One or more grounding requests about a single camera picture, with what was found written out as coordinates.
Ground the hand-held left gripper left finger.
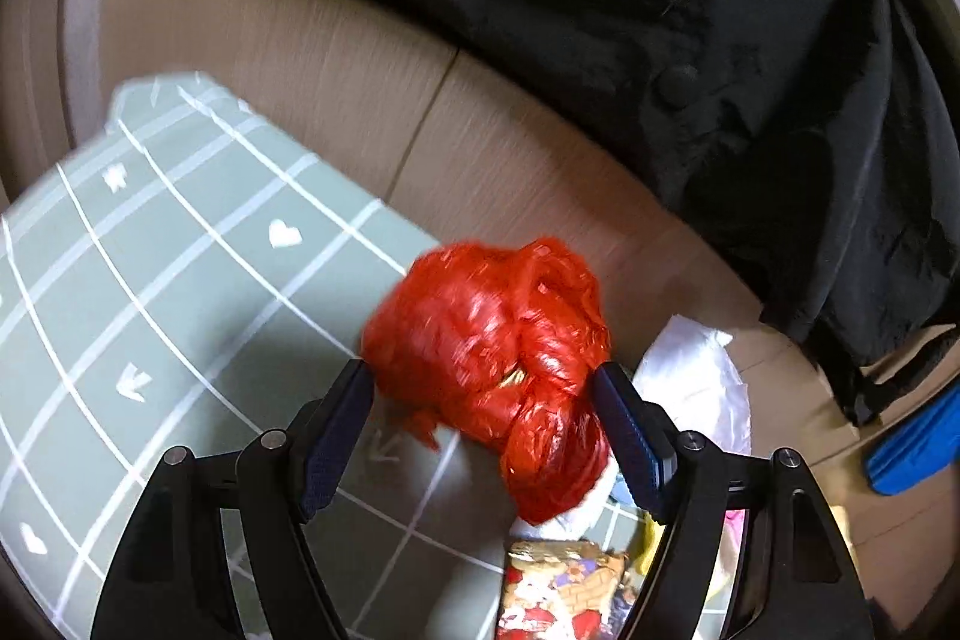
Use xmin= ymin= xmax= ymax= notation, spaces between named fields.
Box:
xmin=90 ymin=357 xmax=376 ymax=640

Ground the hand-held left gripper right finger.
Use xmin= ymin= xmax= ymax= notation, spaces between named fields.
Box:
xmin=591 ymin=361 xmax=875 ymax=640

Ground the white tissue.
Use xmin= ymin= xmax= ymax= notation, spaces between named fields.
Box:
xmin=510 ymin=314 xmax=752 ymax=540

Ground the red printed drink can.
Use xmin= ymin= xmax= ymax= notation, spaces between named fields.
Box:
xmin=496 ymin=537 xmax=632 ymax=640

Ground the red plastic bag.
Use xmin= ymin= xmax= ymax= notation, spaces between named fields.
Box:
xmin=361 ymin=237 xmax=612 ymax=525

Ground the green grid tablecloth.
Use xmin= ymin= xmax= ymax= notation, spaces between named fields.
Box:
xmin=0 ymin=72 xmax=676 ymax=640

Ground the blue towel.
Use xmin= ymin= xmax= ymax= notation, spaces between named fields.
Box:
xmin=866 ymin=377 xmax=960 ymax=498

